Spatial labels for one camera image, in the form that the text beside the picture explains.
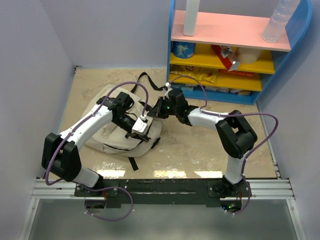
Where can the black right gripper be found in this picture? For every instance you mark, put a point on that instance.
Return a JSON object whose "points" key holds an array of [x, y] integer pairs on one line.
{"points": [[157, 111]]}

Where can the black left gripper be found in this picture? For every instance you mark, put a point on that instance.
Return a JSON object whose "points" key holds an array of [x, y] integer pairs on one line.
{"points": [[143, 138]]}

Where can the beige canvas backpack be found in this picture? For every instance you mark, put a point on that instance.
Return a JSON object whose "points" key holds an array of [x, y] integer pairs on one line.
{"points": [[113, 140]]}

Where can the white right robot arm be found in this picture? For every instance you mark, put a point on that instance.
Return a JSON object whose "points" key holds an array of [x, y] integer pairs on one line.
{"points": [[234, 131]]}

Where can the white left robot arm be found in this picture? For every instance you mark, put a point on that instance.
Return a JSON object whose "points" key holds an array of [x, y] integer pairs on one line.
{"points": [[61, 151]]}

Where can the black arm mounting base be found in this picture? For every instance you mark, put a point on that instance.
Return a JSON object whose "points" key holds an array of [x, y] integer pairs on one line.
{"points": [[163, 191]]}

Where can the yellow chips bag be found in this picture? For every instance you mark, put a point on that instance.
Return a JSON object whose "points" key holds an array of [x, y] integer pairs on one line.
{"points": [[200, 73]]}

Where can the blue round can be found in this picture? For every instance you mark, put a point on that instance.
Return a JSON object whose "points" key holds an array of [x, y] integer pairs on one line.
{"points": [[183, 50]]}

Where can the red flat box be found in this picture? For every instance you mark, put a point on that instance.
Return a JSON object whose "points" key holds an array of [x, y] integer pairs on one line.
{"points": [[237, 73]]}

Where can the blue shelf unit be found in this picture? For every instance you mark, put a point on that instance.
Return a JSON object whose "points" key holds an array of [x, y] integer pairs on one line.
{"points": [[235, 31]]}

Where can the red snack carton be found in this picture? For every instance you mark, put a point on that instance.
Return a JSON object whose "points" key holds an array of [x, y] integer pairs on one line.
{"points": [[227, 56]]}

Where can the white cup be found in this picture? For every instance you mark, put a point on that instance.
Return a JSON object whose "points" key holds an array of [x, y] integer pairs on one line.
{"points": [[248, 55]]}

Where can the white tall bottle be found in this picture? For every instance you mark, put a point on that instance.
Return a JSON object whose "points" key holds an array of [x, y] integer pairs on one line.
{"points": [[190, 18]]}

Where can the clear plastic water bottle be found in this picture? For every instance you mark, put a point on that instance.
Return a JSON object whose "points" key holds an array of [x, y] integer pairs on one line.
{"points": [[279, 19]]}

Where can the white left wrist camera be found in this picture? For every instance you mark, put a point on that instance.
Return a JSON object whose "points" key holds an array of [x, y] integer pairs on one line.
{"points": [[140, 126]]}

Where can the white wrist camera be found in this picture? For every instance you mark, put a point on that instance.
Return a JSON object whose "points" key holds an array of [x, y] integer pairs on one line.
{"points": [[167, 87], [140, 126]]}

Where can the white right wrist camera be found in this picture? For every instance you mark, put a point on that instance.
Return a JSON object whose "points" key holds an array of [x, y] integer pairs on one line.
{"points": [[167, 87]]}

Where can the aluminium rail frame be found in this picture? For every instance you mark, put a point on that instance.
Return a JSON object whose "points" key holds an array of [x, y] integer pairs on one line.
{"points": [[262, 189]]}

